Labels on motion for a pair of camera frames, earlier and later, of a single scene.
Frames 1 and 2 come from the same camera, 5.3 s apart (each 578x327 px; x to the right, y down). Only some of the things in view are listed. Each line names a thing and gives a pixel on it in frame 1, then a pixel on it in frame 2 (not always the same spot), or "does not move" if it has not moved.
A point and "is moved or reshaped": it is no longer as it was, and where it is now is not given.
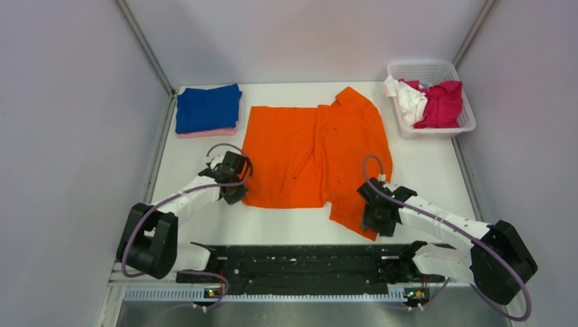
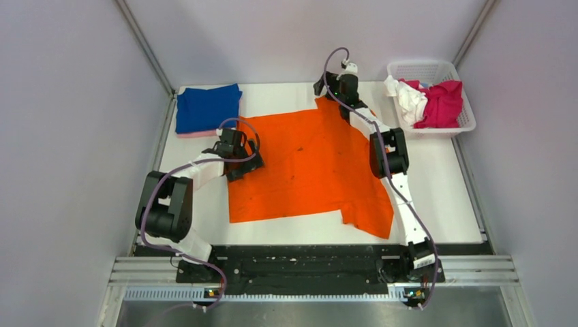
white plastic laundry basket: [429, 73] does not move
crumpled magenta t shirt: [444, 103] does not move
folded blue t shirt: [200, 110] does not move
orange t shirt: [311, 157] is moved or reshaped
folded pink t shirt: [232, 131] does not move
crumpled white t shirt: [412, 101] does not move
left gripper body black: [238, 192] → [242, 167]
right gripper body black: [371, 218] → [333, 82]
